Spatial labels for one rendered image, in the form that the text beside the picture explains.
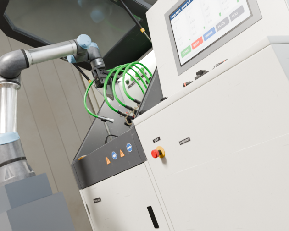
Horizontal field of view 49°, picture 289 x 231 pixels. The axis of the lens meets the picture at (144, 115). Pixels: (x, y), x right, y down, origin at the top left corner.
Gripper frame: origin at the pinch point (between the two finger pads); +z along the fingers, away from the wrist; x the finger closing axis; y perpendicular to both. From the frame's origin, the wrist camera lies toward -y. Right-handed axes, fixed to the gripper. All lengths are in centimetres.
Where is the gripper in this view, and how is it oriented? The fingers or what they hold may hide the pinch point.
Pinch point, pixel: (113, 98)
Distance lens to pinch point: 187.1
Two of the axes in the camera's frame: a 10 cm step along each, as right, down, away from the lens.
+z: 3.6, 9.2, -1.7
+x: 5.7, -3.6, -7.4
